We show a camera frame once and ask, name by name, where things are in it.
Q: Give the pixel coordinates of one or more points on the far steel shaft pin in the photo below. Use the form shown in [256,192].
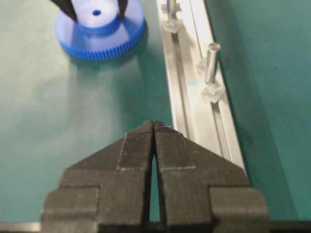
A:
[173,24]

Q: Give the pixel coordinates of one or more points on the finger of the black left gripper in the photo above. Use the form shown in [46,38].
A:
[66,7]
[122,5]

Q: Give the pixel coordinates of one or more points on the silver aluminium extrusion rail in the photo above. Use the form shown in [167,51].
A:
[208,124]

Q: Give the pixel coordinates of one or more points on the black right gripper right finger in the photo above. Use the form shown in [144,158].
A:
[201,192]

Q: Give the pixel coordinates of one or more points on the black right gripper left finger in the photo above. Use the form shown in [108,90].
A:
[108,192]

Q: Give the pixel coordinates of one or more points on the near steel shaft pin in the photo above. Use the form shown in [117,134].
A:
[213,91]

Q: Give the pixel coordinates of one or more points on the large blue plastic gear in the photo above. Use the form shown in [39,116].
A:
[99,33]

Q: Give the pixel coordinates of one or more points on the steel shaft pin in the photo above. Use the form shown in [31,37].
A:
[213,91]
[173,24]

